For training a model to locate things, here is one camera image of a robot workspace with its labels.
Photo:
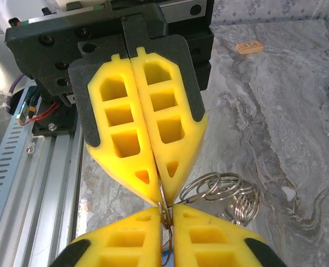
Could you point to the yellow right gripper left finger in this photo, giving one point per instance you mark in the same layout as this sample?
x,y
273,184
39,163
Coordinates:
x,y
117,244

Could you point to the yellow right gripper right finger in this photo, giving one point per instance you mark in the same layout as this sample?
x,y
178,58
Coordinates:
x,y
223,244

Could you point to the small wooden block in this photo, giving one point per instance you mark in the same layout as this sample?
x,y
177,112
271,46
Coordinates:
x,y
250,48

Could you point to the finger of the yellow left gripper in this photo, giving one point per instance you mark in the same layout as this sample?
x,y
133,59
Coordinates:
x,y
193,133
97,155

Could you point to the small controller circuit board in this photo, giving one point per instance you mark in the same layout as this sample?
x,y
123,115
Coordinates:
x,y
25,115

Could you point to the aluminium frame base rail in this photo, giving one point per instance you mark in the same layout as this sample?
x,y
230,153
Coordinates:
x,y
50,180

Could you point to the brass split keyring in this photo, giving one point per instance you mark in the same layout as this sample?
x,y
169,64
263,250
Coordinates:
x,y
166,219

